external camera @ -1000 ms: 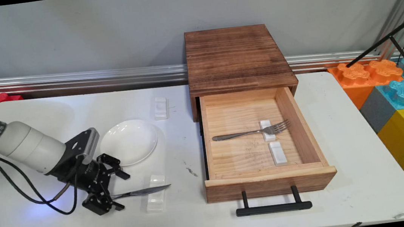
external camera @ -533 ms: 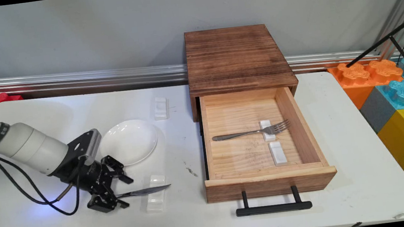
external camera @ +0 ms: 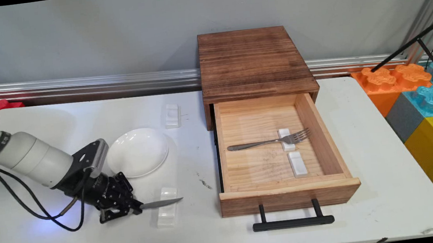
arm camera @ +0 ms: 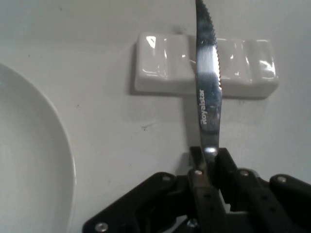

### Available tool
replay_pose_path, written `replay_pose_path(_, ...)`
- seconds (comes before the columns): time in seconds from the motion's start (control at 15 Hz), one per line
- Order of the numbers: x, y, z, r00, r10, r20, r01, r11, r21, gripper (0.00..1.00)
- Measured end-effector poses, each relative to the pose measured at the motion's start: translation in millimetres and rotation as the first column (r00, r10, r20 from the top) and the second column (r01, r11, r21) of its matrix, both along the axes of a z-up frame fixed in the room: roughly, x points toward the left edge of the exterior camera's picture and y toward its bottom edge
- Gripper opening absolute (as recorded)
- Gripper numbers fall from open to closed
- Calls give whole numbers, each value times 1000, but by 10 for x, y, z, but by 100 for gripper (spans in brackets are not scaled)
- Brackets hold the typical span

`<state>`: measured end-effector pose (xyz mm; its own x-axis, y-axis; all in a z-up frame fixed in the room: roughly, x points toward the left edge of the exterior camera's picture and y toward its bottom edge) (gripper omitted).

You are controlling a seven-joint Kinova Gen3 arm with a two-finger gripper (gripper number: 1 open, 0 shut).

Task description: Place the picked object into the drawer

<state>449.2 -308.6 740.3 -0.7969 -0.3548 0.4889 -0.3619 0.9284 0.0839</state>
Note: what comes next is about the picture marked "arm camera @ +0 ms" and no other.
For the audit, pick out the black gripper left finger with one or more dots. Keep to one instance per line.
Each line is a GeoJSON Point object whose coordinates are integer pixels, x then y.
{"type": "Point", "coordinates": [145, 206]}

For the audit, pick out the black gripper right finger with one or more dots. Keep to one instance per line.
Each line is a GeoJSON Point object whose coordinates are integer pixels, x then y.
{"type": "Point", "coordinates": [267, 206]}

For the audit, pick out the serrated steel table knife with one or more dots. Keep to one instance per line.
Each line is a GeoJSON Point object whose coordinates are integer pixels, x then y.
{"type": "Point", "coordinates": [209, 102]}

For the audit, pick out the round white ceramic plate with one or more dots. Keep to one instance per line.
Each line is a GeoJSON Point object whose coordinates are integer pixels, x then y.
{"type": "Point", "coordinates": [29, 150]}

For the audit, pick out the white ceramic cutlery rest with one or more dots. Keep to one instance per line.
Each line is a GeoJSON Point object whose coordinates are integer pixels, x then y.
{"type": "Point", "coordinates": [162, 65]}

